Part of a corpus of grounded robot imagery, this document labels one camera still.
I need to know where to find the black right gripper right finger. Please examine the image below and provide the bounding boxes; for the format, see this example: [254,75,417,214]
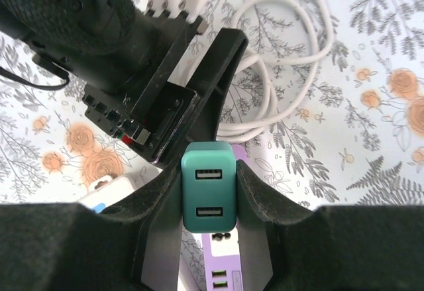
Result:
[238,160,424,291]

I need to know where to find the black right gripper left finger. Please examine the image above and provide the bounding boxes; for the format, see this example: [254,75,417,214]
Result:
[0,158,182,291]

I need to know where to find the dark teal USB charger plug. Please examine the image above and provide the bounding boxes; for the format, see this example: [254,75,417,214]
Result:
[180,141,240,234]

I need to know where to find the purple power strip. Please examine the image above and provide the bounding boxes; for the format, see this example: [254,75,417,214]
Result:
[178,143,249,291]

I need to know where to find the coiled white cable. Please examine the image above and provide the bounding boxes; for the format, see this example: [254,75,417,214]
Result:
[211,0,335,141]

